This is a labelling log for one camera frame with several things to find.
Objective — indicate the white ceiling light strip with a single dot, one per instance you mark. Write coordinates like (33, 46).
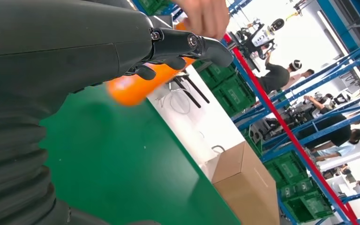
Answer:
(341, 46)

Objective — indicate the white and black robot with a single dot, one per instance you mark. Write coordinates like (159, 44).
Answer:
(260, 37)

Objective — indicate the brown cardboard box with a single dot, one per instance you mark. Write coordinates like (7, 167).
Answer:
(245, 192)

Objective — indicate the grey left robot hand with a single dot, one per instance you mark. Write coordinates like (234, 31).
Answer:
(59, 46)

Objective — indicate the person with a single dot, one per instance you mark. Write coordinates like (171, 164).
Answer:
(304, 76)
(332, 130)
(276, 77)
(335, 152)

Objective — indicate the black remote with antennas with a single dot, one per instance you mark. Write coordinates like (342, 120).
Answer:
(187, 93)

